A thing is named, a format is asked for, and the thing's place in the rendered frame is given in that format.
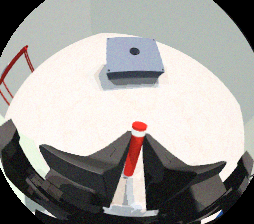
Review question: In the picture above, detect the red peg with white band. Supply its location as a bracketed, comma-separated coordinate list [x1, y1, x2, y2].
[123, 122, 147, 177]

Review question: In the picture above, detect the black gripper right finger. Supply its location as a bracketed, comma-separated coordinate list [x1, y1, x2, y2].
[142, 133, 227, 211]

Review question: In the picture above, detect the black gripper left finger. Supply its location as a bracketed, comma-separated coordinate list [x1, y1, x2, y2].
[39, 131, 132, 208]

